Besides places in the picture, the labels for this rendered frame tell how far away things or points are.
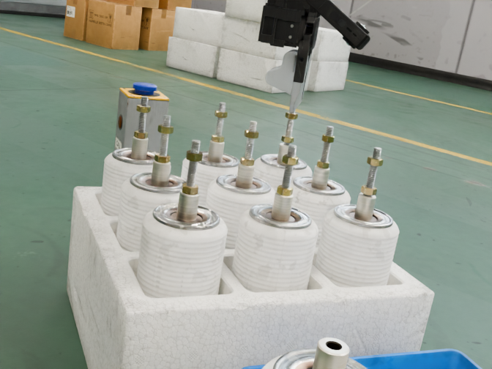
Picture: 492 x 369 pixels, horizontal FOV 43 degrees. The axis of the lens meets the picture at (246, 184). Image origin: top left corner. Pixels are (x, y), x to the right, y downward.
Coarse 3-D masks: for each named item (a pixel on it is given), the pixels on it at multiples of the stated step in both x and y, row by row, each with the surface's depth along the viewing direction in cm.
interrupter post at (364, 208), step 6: (360, 198) 78; (366, 198) 78; (372, 198) 78; (360, 204) 79; (366, 204) 78; (372, 204) 78; (360, 210) 79; (366, 210) 78; (372, 210) 79; (354, 216) 80; (360, 216) 79; (366, 216) 79
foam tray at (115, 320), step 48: (96, 192) 95; (96, 240) 79; (96, 288) 78; (240, 288) 71; (336, 288) 75; (384, 288) 77; (96, 336) 77; (144, 336) 64; (192, 336) 66; (240, 336) 69; (288, 336) 72; (336, 336) 74; (384, 336) 77
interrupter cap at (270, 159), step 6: (264, 156) 101; (270, 156) 102; (276, 156) 102; (264, 162) 98; (270, 162) 98; (276, 162) 100; (300, 162) 101; (282, 168) 97; (294, 168) 97; (300, 168) 98
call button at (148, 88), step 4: (136, 84) 104; (140, 84) 104; (144, 84) 105; (148, 84) 105; (152, 84) 106; (136, 88) 104; (140, 88) 103; (144, 88) 103; (148, 88) 104; (152, 88) 104; (156, 88) 105; (136, 92) 104; (140, 92) 104; (144, 92) 104; (148, 92) 104; (152, 92) 105
